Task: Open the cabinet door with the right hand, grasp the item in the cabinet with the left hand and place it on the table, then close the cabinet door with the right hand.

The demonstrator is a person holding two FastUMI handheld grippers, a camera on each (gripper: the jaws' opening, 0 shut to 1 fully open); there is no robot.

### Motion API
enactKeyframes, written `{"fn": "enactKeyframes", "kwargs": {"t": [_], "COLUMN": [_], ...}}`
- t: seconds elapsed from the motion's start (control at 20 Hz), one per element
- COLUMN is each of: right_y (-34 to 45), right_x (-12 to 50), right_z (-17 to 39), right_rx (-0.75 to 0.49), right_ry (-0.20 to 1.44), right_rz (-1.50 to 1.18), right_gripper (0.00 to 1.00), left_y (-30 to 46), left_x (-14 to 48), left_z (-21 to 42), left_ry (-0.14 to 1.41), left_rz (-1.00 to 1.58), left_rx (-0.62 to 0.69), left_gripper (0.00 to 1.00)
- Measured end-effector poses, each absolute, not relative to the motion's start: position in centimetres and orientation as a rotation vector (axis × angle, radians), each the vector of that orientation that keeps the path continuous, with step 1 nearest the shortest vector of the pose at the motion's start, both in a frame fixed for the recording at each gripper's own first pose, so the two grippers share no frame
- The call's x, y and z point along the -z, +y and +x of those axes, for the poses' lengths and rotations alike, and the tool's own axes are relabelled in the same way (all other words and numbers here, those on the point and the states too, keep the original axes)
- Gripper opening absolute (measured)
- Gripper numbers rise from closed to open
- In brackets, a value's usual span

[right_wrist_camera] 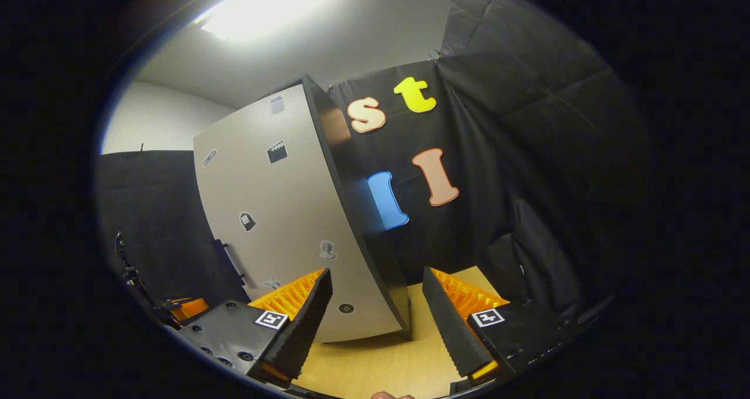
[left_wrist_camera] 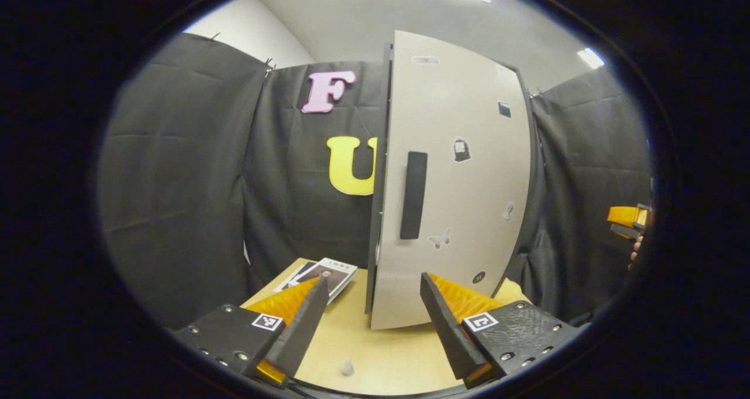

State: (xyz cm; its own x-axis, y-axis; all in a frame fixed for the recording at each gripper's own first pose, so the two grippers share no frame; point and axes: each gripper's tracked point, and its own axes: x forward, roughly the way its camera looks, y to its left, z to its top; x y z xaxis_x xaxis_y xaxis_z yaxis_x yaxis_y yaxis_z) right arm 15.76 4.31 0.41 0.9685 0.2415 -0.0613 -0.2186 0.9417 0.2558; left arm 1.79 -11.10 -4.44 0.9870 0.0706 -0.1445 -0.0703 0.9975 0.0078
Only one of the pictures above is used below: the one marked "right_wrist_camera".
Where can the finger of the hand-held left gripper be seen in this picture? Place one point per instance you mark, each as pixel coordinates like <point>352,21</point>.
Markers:
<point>190,308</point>

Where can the long ceiling light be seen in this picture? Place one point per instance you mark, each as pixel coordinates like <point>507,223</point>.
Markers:
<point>269,6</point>

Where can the grey cabinet door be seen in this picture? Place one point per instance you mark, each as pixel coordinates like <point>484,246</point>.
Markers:
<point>293,211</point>

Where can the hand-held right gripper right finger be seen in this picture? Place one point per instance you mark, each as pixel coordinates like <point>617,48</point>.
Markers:
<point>451,334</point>

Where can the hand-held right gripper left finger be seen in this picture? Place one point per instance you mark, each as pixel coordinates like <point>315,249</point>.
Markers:
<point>304,328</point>

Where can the black backdrop cloth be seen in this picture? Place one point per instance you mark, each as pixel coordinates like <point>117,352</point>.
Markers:
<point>527,153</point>

